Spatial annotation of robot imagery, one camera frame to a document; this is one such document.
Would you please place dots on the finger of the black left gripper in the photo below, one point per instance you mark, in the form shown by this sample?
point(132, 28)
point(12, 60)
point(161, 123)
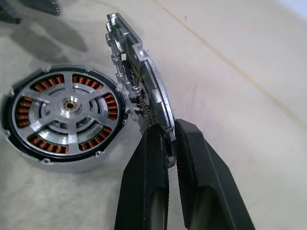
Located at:
point(43, 6)
point(8, 15)

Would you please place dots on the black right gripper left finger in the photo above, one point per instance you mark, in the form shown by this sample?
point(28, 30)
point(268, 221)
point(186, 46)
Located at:
point(144, 179)

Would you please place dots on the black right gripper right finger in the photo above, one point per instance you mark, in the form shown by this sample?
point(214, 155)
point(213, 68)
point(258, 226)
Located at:
point(201, 172)

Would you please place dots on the motor stator with copper windings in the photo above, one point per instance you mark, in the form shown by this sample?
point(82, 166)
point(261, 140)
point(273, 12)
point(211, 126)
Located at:
point(72, 165)

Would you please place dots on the small grey gear disc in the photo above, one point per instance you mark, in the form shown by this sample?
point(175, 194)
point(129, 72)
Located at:
point(153, 79)

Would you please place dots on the black rimmed silver pulley wheel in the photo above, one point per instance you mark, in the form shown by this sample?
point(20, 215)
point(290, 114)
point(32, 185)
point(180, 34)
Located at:
point(69, 105)

